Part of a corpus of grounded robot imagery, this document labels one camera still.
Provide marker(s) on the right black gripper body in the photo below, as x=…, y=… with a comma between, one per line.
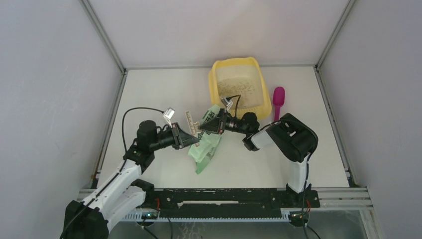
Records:
x=233, y=124

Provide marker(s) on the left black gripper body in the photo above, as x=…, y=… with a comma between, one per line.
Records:
x=164, y=140

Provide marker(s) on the green cat litter bag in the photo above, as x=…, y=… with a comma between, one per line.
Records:
x=203, y=152

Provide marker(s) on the pink plastic litter scoop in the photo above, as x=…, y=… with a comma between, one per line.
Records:
x=278, y=101

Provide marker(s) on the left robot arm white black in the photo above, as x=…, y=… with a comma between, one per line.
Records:
x=96, y=215

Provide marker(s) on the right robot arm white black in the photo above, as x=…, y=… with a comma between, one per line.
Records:
x=293, y=138

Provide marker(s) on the scattered clean litter grains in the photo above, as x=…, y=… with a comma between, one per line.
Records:
x=250, y=91

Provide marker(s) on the yellow plastic litter box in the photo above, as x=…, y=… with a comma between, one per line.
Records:
x=247, y=67

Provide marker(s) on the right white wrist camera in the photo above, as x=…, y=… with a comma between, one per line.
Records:
x=227, y=102

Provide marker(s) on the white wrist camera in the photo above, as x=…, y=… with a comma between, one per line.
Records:
x=167, y=115
x=227, y=102

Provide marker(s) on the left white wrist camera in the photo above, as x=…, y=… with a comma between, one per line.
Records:
x=167, y=115

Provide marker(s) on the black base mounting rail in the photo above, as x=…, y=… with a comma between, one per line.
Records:
x=245, y=202

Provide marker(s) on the white slotted cable duct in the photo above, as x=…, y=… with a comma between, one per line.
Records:
x=150, y=216

